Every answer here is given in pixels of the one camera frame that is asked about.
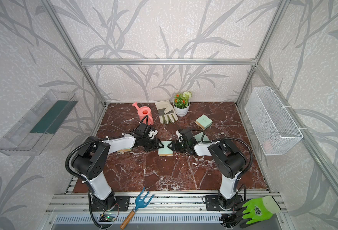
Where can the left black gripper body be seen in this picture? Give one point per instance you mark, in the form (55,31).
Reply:
(149,144)

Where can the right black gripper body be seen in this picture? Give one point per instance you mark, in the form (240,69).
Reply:
(180,146)

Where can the mint drawer jewelry box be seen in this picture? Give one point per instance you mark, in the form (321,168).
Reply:
(165,151)

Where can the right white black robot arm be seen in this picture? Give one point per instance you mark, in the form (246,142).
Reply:
(232,156)

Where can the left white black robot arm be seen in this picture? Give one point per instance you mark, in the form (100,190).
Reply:
(88,160)

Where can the pink watering can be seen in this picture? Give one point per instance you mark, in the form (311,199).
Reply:
(144,113)

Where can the grey work gloves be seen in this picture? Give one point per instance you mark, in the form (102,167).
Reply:
(166,112)

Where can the potted plant white pot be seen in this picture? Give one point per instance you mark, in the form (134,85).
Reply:
(182,103)

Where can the small circuit board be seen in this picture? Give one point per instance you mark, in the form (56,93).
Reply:
(107,218)

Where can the green black garden glove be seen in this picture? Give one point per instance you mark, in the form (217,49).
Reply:
(256,210)

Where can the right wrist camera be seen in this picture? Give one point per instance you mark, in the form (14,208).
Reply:
(179,134)

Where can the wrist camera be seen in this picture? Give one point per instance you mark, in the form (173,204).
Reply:
(152,133)
(179,134)

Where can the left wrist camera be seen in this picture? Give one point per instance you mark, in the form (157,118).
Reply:
(152,133)

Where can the blue garden fork wooden handle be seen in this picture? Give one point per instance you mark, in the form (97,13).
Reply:
(140,203)

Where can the white wire mesh basket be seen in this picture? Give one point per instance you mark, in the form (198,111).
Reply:
(274,127)

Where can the clear plastic wall shelf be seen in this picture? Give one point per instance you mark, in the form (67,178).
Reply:
(31,134)

